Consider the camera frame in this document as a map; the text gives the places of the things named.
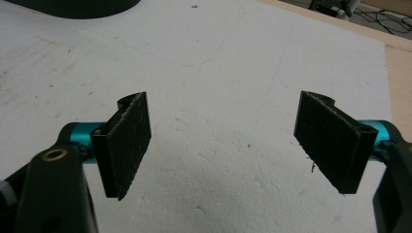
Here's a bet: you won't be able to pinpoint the dark round object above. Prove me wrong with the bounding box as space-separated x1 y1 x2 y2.
4 0 142 19

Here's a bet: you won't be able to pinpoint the black cables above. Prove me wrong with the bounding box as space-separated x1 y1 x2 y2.
353 8 412 36

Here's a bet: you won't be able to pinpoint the white foam board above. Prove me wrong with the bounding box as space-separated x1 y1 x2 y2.
0 0 395 233

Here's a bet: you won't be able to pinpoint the metal stand base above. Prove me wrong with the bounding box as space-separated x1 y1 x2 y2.
307 0 362 21

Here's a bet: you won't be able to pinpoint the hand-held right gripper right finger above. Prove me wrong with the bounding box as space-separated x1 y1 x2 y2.
293 90 392 195

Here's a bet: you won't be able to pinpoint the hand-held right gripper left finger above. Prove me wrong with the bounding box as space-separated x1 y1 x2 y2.
69 91 153 202

